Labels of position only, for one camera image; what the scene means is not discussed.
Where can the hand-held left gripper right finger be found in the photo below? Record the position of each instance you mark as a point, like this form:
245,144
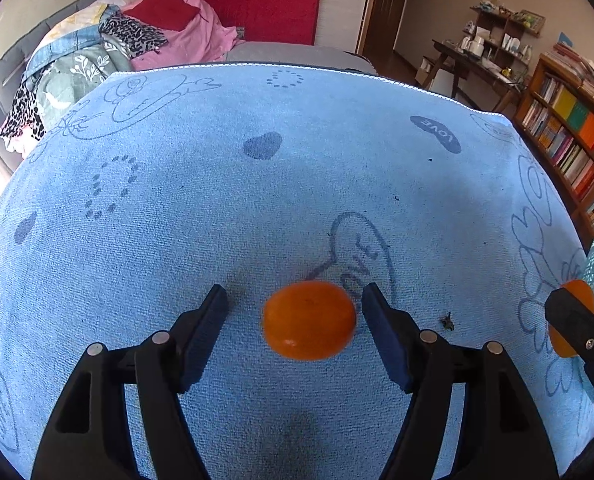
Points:
379,330

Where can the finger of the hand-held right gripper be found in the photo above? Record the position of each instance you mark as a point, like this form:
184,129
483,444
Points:
579,330

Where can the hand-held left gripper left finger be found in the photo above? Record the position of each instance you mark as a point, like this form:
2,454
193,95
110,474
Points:
208,332

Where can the round orange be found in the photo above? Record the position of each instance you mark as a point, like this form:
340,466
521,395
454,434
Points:
579,292

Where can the orange with stem mark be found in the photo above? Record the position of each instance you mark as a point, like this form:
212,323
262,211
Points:
309,322

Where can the small dry stem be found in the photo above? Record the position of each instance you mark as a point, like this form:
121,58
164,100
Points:
447,322

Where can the blue printed towel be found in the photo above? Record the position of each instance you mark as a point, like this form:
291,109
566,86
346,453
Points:
202,185

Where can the wooden bookshelf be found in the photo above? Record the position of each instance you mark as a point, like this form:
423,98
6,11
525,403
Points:
572,135

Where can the stacks of books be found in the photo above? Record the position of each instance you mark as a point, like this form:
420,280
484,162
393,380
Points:
589,72

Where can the wooden desk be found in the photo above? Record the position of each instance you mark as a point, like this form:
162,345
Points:
477,67

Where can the leopard print cloth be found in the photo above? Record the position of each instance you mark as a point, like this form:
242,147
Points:
21,115
132,35

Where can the grey bed mattress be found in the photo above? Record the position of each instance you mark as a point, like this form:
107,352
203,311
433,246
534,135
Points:
297,55

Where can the pink blanket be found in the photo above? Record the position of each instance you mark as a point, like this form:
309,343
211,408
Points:
197,45

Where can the green floral cloth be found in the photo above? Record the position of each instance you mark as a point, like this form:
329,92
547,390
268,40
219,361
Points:
82,72

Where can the wooden desk shelf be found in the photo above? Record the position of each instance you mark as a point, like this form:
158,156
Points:
499,35

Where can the white wardrobe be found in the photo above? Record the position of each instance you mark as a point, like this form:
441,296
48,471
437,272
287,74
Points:
339,20

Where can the dark wooden door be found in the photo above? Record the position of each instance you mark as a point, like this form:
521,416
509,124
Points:
386,10

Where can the red cloth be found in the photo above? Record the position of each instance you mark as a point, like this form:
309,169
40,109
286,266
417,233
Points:
162,12

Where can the denim jacket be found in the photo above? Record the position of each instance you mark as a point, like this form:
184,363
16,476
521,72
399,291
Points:
52,42

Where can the red upright mattress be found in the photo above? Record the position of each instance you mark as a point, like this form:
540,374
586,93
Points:
247,0

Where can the small picture frame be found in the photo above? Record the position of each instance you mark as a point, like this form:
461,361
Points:
532,21

